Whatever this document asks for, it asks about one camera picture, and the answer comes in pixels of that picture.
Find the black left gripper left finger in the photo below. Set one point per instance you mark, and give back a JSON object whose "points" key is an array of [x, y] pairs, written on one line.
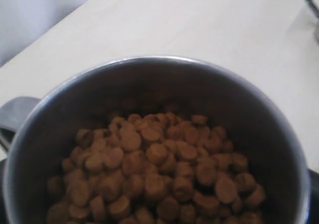
{"points": [[2, 205]]}

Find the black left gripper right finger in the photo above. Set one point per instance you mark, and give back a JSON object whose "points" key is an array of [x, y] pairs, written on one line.
{"points": [[314, 205]]}

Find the steel mug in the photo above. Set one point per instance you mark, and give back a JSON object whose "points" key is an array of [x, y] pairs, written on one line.
{"points": [[315, 10], [44, 128]]}

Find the white curtain backdrop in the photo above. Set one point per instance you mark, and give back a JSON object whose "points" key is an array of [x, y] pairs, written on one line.
{"points": [[24, 21]]}

